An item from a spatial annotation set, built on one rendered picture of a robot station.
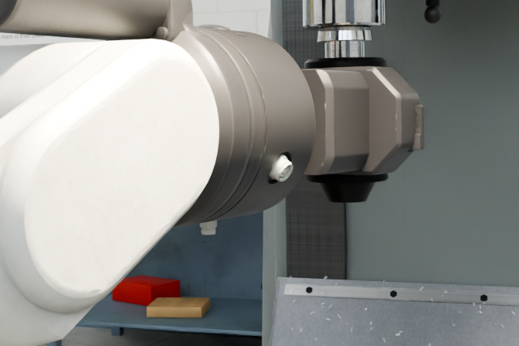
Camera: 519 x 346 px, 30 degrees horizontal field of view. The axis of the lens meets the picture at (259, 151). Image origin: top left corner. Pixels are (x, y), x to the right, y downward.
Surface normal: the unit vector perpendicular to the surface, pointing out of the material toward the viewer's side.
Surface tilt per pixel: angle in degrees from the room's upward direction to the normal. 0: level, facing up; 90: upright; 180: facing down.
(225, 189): 125
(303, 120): 89
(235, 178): 117
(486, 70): 90
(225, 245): 90
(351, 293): 63
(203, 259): 90
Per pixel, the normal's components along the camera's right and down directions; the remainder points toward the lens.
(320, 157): -0.55, 0.04
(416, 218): -0.32, 0.06
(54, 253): 0.83, 0.04
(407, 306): -0.29, -0.40
